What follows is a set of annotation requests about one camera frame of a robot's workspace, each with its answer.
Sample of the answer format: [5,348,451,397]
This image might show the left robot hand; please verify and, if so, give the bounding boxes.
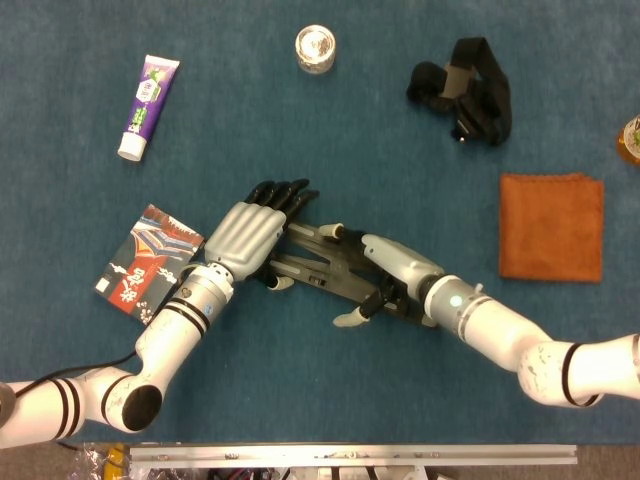
[203,178,321,291]

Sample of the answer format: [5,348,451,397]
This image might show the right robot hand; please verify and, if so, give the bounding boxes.
[319,222,446,329]

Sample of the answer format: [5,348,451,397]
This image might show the black folding laptop stand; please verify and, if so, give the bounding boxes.
[262,222,439,329]

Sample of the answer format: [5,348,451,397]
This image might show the black red patterned box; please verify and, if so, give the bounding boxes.
[93,202,206,326]

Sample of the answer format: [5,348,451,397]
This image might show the orange folded cloth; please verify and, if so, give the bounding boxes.
[498,172,606,285]

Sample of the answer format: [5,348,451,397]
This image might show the purple toothpaste tube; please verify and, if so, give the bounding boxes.
[116,53,181,162]

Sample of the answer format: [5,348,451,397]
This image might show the small round glass jar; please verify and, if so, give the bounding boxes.
[293,24,337,76]

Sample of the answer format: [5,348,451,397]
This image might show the amber tea bottle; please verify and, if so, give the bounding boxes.
[615,113,640,169]

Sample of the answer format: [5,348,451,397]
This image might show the clear plastic wrap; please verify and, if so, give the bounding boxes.
[69,444,109,480]

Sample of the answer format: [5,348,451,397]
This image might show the aluminium frame rail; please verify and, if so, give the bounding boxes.
[128,443,579,471]

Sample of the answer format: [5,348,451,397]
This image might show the black head strap mount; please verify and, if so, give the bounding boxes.
[405,37,513,147]

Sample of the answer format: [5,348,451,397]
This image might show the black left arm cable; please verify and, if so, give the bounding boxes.
[14,349,139,399]

